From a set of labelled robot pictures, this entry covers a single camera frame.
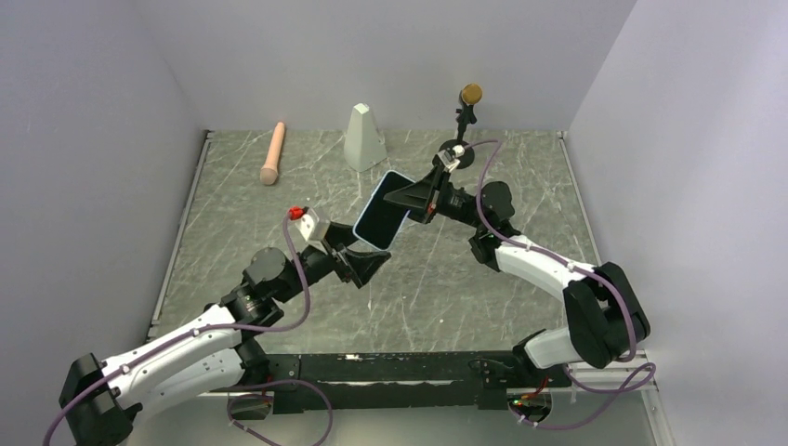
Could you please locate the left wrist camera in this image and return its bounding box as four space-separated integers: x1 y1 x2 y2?
288 206 331 254

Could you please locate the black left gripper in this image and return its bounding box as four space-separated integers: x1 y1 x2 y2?
276 222 390 303

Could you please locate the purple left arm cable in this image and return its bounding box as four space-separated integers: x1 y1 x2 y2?
41 209 336 446

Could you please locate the brown microphone head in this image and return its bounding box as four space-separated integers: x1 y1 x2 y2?
460 84 483 106

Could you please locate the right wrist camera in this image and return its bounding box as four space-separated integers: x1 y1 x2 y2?
436 142 466 173

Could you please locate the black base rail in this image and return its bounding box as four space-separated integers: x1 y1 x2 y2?
233 350 571 414

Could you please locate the pink toy microphone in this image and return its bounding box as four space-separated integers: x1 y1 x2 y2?
259 122 286 186

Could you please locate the black smartphone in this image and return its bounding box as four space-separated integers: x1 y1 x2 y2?
354 171 416 251

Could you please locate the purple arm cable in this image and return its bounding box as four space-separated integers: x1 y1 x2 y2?
458 138 659 432
41 209 336 446

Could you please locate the black microphone stand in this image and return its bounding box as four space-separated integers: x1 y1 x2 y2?
439 98 478 169

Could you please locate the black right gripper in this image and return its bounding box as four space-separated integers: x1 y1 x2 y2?
382 166 487 231

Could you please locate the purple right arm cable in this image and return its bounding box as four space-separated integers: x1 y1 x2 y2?
458 138 659 432

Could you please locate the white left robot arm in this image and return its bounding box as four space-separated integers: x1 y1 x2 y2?
44 222 390 445

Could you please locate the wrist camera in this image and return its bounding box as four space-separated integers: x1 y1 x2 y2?
436 142 466 173
288 206 331 254

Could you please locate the white cone-shaped metronome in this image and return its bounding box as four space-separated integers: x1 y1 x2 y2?
344 103 388 173

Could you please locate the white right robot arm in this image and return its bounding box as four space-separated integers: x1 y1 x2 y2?
383 167 650 387

